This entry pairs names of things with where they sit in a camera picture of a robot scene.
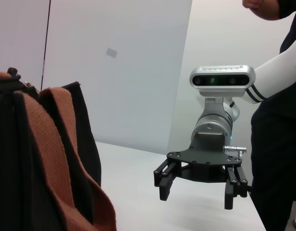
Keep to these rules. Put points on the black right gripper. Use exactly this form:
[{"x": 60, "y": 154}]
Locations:
[{"x": 205, "y": 158}]

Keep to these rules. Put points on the person in black clothes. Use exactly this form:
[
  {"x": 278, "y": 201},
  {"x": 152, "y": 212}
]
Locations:
[{"x": 275, "y": 156}]

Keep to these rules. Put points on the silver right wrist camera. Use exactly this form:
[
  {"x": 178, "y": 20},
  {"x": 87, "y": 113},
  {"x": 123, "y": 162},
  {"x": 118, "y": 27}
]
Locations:
[{"x": 222, "y": 80}]

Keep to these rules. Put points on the silver metal zipper pull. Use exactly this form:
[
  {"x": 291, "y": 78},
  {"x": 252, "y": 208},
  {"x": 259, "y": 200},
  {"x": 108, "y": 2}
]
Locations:
[{"x": 27, "y": 84}]

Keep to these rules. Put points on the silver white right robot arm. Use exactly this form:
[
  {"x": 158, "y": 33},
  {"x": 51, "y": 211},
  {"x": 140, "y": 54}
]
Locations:
[{"x": 215, "y": 120}]

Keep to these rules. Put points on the grey wall sticker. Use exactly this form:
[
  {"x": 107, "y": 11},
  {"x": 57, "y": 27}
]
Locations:
[{"x": 112, "y": 52}]

